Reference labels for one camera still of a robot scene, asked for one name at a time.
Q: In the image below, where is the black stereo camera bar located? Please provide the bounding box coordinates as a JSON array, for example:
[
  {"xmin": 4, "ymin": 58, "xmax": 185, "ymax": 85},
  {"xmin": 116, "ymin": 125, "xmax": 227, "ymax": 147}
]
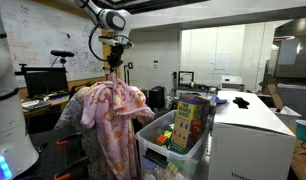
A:
[{"xmin": 50, "ymin": 49, "xmax": 76, "ymax": 68}]

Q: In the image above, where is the clear plastic storage bin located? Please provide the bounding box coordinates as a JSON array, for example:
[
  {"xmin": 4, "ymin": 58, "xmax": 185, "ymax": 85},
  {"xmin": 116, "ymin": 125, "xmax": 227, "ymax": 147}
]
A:
[{"xmin": 135, "ymin": 109, "xmax": 214, "ymax": 180}]

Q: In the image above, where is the black computer tower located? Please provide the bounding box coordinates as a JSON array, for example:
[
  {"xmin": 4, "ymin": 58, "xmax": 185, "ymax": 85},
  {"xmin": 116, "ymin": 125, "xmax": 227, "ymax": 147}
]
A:
[{"xmin": 148, "ymin": 85, "xmax": 167, "ymax": 109}]

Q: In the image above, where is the white open paper box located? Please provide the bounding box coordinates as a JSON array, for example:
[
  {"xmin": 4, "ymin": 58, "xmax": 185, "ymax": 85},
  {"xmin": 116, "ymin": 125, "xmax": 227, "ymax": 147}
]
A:
[{"xmin": 271, "ymin": 105, "xmax": 302, "ymax": 128}]

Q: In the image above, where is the white wall sign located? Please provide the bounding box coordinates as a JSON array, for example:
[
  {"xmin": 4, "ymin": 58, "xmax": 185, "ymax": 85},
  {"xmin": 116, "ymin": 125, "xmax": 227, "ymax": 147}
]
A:
[{"xmin": 209, "ymin": 52, "xmax": 233, "ymax": 74}]

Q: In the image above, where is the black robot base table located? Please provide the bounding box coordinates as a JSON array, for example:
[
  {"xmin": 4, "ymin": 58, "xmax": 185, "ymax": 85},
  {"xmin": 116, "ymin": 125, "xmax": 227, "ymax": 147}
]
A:
[{"xmin": 26, "ymin": 124, "xmax": 91, "ymax": 180}]

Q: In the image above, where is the wooden table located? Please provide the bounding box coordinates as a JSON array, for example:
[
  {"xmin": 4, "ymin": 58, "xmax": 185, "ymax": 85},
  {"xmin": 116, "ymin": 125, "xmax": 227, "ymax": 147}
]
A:
[{"xmin": 288, "ymin": 124, "xmax": 306, "ymax": 180}]

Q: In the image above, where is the large white cardboard box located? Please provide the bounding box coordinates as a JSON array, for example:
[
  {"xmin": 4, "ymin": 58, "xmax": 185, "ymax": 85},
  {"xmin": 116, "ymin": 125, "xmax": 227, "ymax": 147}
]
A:
[{"xmin": 208, "ymin": 90, "xmax": 297, "ymax": 180}]

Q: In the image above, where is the whiteboard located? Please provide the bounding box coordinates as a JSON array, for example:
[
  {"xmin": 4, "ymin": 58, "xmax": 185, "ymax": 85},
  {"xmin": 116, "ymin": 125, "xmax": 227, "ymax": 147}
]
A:
[{"xmin": 0, "ymin": 0, "xmax": 106, "ymax": 88}]

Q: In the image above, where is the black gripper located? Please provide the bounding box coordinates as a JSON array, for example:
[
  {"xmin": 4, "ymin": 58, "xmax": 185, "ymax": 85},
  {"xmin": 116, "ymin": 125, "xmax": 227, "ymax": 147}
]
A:
[{"xmin": 106, "ymin": 44, "xmax": 125, "ymax": 77}]

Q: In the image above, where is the frosted window sheet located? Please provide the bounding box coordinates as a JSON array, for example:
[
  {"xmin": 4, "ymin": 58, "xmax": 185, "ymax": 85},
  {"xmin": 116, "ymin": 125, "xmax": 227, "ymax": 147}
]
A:
[{"xmin": 277, "ymin": 38, "xmax": 301, "ymax": 66}]

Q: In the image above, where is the pink patterned fleece blanket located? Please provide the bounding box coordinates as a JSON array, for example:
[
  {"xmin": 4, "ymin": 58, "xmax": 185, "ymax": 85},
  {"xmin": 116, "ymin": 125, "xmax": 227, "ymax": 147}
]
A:
[{"xmin": 80, "ymin": 72, "xmax": 156, "ymax": 180}]

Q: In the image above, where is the teal cup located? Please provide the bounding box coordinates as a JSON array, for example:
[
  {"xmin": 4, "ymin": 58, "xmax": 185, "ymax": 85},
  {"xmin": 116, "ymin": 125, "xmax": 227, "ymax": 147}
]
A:
[{"xmin": 295, "ymin": 119, "xmax": 306, "ymax": 142}]

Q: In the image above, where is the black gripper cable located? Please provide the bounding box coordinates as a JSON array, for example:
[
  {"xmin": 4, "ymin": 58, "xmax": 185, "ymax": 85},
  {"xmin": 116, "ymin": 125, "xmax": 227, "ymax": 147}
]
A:
[{"xmin": 88, "ymin": 23, "xmax": 109, "ymax": 63}]

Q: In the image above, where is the white printer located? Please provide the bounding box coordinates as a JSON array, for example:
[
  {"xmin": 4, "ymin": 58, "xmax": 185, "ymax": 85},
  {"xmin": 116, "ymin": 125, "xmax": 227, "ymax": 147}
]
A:
[{"xmin": 220, "ymin": 75, "xmax": 244, "ymax": 92}]

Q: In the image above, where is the orange toy block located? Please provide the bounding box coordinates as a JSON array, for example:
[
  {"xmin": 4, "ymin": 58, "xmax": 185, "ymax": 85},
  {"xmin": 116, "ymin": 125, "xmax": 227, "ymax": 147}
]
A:
[{"xmin": 156, "ymin": 134, "xmax": 169, "ymax": 145}]

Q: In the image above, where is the black computer monitor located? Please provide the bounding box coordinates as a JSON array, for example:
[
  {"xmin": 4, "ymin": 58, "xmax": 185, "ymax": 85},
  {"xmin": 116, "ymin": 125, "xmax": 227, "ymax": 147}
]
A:
[{"xmin": 23, "ymin": 67, "xmax": 69, "ymax": 99}]

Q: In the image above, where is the brown cardboard sheet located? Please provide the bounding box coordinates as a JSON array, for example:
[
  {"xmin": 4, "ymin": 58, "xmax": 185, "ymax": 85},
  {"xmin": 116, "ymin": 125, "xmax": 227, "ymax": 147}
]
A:
[{"xmin": 258, "ymin": 79, "xmax": 285, "ymax": 111}]

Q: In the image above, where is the small black cloth item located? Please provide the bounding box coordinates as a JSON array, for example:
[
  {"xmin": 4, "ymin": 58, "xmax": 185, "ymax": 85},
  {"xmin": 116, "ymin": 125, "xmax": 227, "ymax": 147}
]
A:
[{"xmin": 232, "ymin": 97, "xmax": 251, "ymax": 110}]

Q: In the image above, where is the blue floral quilt blanket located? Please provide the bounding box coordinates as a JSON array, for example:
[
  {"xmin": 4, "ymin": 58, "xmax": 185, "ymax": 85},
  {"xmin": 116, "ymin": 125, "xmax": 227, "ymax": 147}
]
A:
[{"xmin": 54, "ymin": 86, "xmax": 107, "ymax": 180}]

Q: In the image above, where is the wooden office desk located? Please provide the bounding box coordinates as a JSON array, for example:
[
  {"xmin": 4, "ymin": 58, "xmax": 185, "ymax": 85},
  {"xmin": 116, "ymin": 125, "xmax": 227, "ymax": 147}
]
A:
[{"xmin": 21, "ymin": 89, "xmax": 94, "ymax": 119}]

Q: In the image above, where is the orange clamp handle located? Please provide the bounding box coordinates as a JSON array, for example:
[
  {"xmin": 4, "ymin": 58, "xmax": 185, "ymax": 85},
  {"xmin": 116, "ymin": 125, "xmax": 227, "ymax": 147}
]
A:
[
  {"xmin": 55, "ymin": 139, "xmax": 69, "ymax": 147},
  {"xmin": 53, "ymin": 172, "xmax": 72, "ymax": 180}
]

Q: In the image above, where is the white keyboard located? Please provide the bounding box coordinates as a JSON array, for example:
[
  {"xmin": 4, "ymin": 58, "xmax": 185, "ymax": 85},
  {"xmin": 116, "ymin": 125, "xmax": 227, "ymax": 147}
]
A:
[{"xmin": 21, "ymin": 99, "xmax": 53, "ymax": 111}]

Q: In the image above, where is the grey trash bin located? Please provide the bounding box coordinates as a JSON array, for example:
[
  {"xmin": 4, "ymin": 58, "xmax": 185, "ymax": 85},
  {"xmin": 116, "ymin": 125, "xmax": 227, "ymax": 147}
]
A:
[{"xmin": 277, "ymin": 83, "xmax": 306, "ymax": 118}]

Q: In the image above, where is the black frame 3D printer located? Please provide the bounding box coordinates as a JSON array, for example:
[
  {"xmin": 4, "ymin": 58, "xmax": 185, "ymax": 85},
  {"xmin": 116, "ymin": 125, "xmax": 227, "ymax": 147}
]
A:
[{"xmin": 177, "ymin": 70, "xmax": 196, "ymax": 89}]

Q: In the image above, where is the yellow wooden blocks box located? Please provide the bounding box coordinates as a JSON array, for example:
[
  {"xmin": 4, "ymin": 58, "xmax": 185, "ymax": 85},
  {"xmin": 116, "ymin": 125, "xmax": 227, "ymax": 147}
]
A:
[{"xmin": 168, "ymin": 94, "xmax": 211, "ymax": 155}]

